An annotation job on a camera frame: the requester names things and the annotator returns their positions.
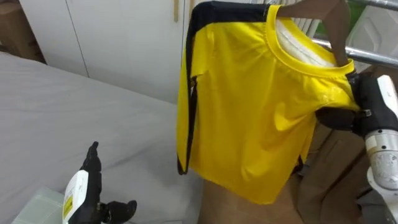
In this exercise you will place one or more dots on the brown garment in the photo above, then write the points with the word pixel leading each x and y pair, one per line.
pixel 335 174

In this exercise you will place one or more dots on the white wardrobe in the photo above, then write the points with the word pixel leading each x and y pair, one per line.
pixel 124 46

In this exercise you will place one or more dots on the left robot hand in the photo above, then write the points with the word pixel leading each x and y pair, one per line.
pixel 90 186

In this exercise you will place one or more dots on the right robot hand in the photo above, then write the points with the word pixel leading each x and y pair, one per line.
pixel 373 105

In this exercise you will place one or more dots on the grey bed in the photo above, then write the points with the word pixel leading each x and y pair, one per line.
pixel 77 124

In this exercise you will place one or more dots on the brown wooden hanger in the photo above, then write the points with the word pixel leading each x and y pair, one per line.
pixel 339 31

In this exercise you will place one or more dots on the small cardboard box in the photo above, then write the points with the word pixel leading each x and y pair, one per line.
pixel 15 31

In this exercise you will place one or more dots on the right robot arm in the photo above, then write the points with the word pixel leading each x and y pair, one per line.
pixel 384 161

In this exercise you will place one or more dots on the yellow black shirt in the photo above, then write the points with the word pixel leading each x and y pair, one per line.
pixel 248 109

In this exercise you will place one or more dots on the green checked pillow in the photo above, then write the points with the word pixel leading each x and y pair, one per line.
pixel 37 208

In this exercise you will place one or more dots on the metal clothes rack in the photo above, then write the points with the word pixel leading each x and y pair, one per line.
pixel 367 56

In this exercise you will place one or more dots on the white radiator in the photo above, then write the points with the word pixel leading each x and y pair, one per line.
pixel 308 26

